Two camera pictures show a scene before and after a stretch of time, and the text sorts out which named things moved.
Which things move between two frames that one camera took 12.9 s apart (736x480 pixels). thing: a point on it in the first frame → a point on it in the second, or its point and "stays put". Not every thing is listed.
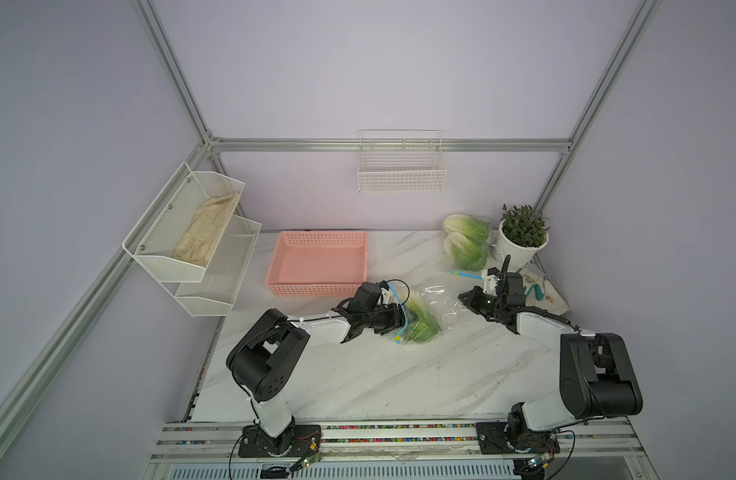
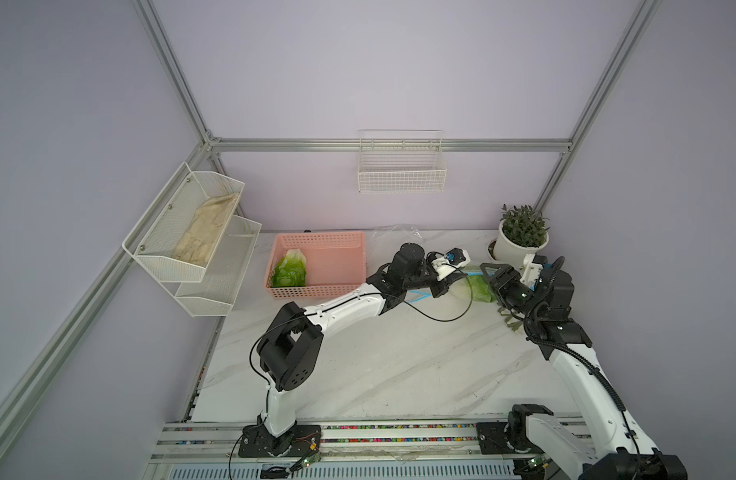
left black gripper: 393,322 → 444,284
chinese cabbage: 421,326 → 291,271
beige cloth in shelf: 200,238 stays put
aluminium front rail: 218,441 stays put
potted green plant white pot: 522,233 stays put
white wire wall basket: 401,161 stays put
